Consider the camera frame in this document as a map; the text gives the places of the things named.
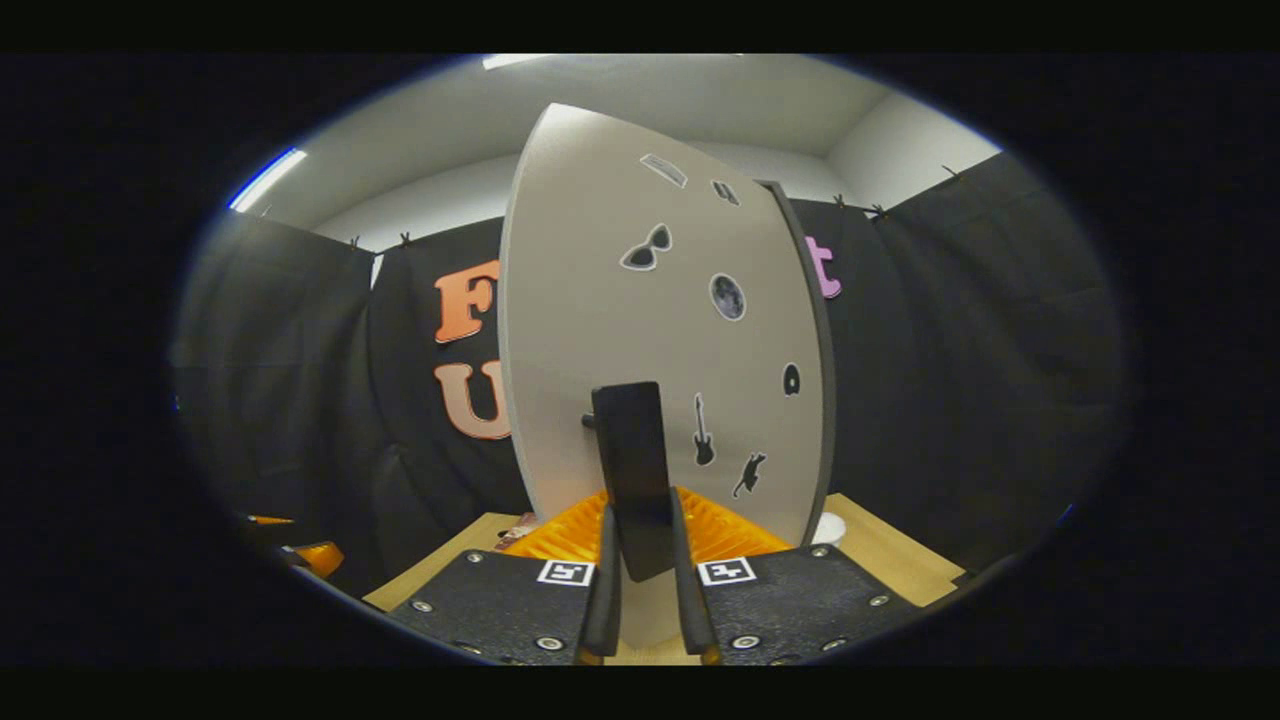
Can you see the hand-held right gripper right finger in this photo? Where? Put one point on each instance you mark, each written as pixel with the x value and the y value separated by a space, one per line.
pixel 692 610

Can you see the stack of books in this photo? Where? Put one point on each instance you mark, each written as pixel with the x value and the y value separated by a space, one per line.
pixel 518 528

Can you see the white ceramic pot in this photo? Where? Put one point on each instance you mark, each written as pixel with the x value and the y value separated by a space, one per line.
pixel 830 528

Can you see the rectangular ceiling light panel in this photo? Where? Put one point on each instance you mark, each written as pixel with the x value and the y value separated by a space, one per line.
pixel 515 61

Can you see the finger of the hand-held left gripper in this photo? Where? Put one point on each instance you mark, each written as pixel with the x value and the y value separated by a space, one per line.
pixel 272 520
pixel 320 557

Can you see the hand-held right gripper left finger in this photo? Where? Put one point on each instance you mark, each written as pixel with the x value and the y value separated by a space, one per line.
pixel 603 610

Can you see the light grey cabinet door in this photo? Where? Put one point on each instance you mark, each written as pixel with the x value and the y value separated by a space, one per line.
pixel 600 280

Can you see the long ceiling light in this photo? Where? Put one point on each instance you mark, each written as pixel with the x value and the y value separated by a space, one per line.
pixel 268 178

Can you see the black backdrop cloth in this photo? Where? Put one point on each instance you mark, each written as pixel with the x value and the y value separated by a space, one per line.
pixel 960 380

